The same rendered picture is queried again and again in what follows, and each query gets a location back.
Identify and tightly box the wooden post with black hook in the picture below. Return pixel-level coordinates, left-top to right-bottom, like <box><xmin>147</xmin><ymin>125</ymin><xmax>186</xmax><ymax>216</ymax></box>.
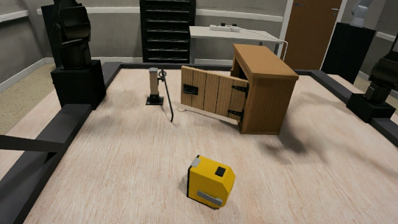
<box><xmin>146</xmin><ymin>68</ymin><xmax>174</xmax><ymax>121</ymax></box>

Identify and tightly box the brown wooden cabinet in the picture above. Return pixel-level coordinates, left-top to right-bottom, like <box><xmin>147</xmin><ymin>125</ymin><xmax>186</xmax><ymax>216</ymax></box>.
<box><xmin>180</xmin><ymin>44</ymin><xmax>299</xmax><ymax>135</ymax></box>

